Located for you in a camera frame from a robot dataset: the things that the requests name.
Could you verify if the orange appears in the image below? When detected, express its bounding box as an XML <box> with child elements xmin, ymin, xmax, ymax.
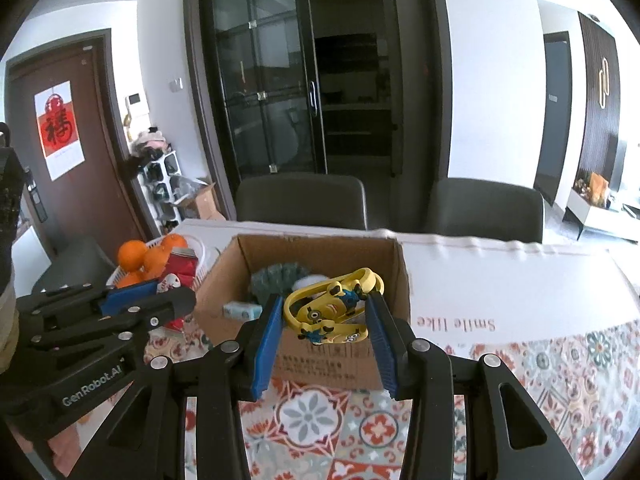
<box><xmin>142</xmin><ymin>245</ymin><xmax>170</xmax><ymax>273</ymax></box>
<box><xmin>117</xmin><ymin>240</ymin><xmax>149</xmax><ymax>273</ymax></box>

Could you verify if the orange centre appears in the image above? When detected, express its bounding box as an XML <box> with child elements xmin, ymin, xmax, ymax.
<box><xmin>142</xmin><ymin>245</ymin><xmax>170</xmax><ymax>273</ymax></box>

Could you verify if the white shoe rack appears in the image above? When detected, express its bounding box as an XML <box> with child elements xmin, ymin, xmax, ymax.
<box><xmin>138</xmin><ymin>146</ymin><xmax>182</xmax><ymax>234</ymax></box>

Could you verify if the brown cardboard box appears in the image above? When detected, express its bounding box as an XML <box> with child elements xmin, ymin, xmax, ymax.
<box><xmin>193</xmin><ymin>234</ymin><xmax>410</xmax><ymax>390</ymax></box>

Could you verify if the brown entrance door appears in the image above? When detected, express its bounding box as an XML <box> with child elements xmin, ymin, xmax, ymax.
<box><xmin>3</xmin><ymin>29</ymin><xmax>157</xmax><ymax>258</ymax></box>

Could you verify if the dark green plush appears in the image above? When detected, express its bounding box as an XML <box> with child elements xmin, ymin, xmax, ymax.
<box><xmin>250</xmin><ymin>262</ymin><xmax>309</xmax><ymax>307</ymax></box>

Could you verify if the right dark dining chair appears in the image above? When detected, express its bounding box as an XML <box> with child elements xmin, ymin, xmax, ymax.
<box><xmin>424</xmin><ymin>178</ymin><xmax>544</xmax><ymax>243</ymax></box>

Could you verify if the small cardboard box on floor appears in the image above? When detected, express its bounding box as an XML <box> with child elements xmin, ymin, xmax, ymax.
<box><xmin>175</xmin><ymin>184</ymin><xmax>226</xmax><ymax>221</ymax></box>

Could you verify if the left dark dining chair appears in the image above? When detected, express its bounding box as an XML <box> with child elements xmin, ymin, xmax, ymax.
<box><xmin>235</xmin><ymin>172</ymin><xmax>368</xmax><ymax>230</ymax></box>

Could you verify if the white tv console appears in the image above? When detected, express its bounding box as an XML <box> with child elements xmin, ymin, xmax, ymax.
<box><xmin>565</xmin><ymin>190</ymin><xmax>639</xmax><ymax>244</ymax></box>

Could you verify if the red fu poster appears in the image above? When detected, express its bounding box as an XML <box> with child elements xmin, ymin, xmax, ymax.
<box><xmin>34</xmin><ymin>80</ymin><xmax>86</xmax><ymax>181</ymax></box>

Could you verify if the dark dining chair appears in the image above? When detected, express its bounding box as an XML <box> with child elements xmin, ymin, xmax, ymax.
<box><xmin>424</xmin><ymin>178</ymin><xmax>544</xmax><ymax>243</ymax></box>
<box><xmin>235</xmin><ymin>172</ymin><xmax>368</xmax><ymax>230</ymax></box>

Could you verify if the red snack packet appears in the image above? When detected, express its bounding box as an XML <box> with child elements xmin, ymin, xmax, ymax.
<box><xmin>156</xmin><ymin>253</ymin><xmax>201</xmax><ymax>334</ymax></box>

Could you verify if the light blue small box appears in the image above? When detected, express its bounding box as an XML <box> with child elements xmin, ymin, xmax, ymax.
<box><xmin>222</xmin><ymin>301</ymin><xmax>262</xmax><ymax>322</ymax></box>

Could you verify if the white fluffy plush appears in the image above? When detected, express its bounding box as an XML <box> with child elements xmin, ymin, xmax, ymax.
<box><xmin>292</xmin><ymin>274</ymin><xmax>329</xmax><ymax>292</ymax></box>

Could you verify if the orange top left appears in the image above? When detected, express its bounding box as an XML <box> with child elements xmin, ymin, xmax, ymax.
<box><xmin>117</xmin><ymin>240</ymin><xmax>149</xmax><ymax>273</ymax></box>

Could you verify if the white plastic fruit basket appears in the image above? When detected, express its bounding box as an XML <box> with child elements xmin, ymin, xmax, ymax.
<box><xmin>106</xmin><ymin>233</ymin><xmax>206</xmax><ymax>288</ymax></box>

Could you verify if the dark glass cabinet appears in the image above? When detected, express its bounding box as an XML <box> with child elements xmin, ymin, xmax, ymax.
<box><xmin>184</xmin><ymin>0</ymin><xmax>449</xmax><ymax>231</ymax></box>

